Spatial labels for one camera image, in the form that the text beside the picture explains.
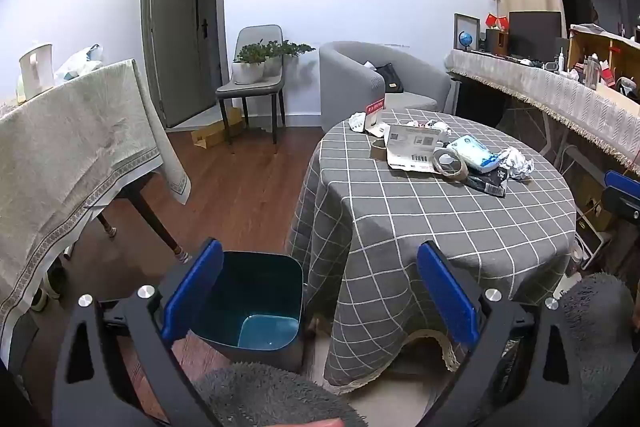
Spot black handbag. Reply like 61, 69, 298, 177
375, 63, 405, 94

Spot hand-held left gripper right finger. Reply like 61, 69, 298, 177
416, 241, 586, 427

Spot grey door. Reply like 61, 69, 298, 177
141, 0, 223, 128

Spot white plastic bag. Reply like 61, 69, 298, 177
54, 44, 104, 82

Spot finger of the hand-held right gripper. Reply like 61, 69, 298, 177
602, 188, 640, 224
605, 169, 640, 198

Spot spreading green potted plant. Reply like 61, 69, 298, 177
262, 39, 317, 78

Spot black monitor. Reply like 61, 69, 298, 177
507, 11, 562, 60

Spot grey dining chair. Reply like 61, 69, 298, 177
216, 25, 287, 154

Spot framed picture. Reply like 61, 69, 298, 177
453, 13, 481, 52

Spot black tissue packet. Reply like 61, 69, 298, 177
467, 169, 508, 198

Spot flattened white cardboard box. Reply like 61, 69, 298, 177
386, 123, 448, 172

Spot flat brown cardboard box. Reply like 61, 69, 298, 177
191, 107, 244, 149

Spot dark teal trash bin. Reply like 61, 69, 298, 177
192, 251, 305, 370

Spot open cardboard box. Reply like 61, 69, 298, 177
569, 24, 640, 102

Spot red label white carton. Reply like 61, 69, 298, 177
364, 96, 387, 138

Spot grey armchair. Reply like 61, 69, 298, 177
318, 41, 453, 132

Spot crumpled white paper ball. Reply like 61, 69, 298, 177
500, 147, 535, 180

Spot beige fringed desk cloth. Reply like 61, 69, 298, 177
445, 49, 640, 172

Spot white electric kettle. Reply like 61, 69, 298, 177
19, 44, 55, 102

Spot potted plant in white pot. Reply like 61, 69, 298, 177
232, 41, 268, 85

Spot beige floor rug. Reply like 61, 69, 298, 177
305, 337, 441, 413

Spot grey checked tablecloth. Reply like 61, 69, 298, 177
285, 109, 593, 395

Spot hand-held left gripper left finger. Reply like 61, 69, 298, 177
52, 237, 224, 427

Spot blue wet wipes packet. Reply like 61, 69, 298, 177
446, 135, 501, 172

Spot beige patterned tablecloth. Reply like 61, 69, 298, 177
0, 58, 192, 343

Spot person's grey fleece pants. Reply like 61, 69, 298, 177
192, 272, 638, 427

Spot crumpled white wrapper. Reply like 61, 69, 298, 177
407, 119, 453, 132

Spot dark wooden table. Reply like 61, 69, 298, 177
95, 179, 191, 264

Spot brown wooden speaker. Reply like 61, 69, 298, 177
484, 28, 510, 56

